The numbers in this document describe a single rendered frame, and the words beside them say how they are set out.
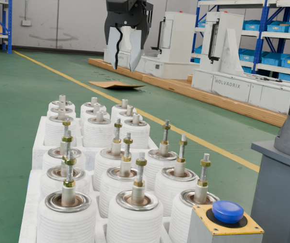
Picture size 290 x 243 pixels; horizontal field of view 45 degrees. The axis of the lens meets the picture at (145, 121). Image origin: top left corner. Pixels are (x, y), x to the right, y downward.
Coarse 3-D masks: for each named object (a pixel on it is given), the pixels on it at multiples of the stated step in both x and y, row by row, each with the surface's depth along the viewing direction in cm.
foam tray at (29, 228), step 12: (36, 180) 82; (36, 192) 76; (96, 192) 79; (36, 204) 71; (96, 204) 74; (24, 216) 66; (36, 216) 67; (96, 216) 69; (24, 228) 62; (36, 228) 63; (96, 228) 65; (168, 228) 71; (24, 240) 59; (36, 240) 64; (96, 240) 61; (168, 240) 64
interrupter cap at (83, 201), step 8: (56, 192) 61; (80, 192) 62; (48, 200) 58; (56, 200) 59; (80, 200) 59; (88, 200) 60; (56, 208) 56; (64, 208) 56; (72, 208) 56; (80, 208) 56
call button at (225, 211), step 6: (216, 204) 46; (222, 204) 46; (228, 204) 46; (234, 204) 46; (216, 210) 45; (222, 210) 45; (228, 210) 45; (234, 210) 45; (240, 210) 45; (216, 216) 45; (222, 216) 44; (228, 216) 44; (234, 216) 44; (240, 216) 44; (228, 222) 45; (234, 222) 45
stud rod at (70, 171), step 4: (68, 152) 56; (72, 152) 56; (68, 156) 57; (72, 156) 57; (68, 168) 57; (72, 168) 57; (68, 172) 57; (72, 172) 57; (68, 176) 57; (72, 176) 58; (68, 180) 57; (72, 180) 58
